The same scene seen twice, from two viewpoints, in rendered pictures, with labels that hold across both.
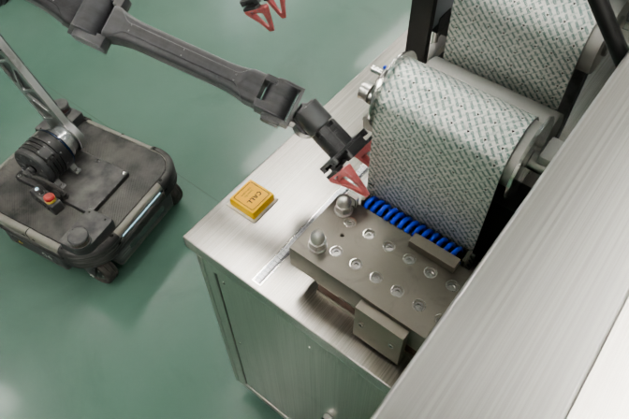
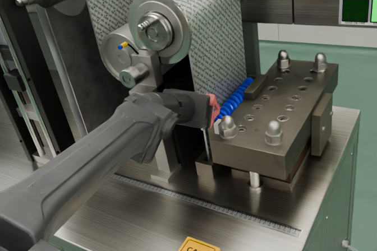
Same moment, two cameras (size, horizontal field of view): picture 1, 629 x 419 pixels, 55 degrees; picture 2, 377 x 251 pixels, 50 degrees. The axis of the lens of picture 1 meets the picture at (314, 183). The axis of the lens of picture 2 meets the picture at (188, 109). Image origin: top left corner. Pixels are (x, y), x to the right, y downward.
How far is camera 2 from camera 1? 1.10 m
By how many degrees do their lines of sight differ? 68
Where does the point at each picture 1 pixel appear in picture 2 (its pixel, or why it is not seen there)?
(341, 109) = not seen: hidden behind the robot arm
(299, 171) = (146, 231)
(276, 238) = (241, 229)
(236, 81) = (136, 119)
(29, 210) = not seen: outside the picture
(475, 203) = (238, 32)
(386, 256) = (268, 106)
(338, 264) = (288, 126)
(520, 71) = not seen: hidden behind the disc
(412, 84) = not seen: outside the picture
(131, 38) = (59, 195)
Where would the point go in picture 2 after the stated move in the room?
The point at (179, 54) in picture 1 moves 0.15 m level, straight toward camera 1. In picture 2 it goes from (97, 150) to (215, 107)
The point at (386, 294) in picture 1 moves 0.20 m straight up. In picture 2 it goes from (302, 101) to (300, 14)
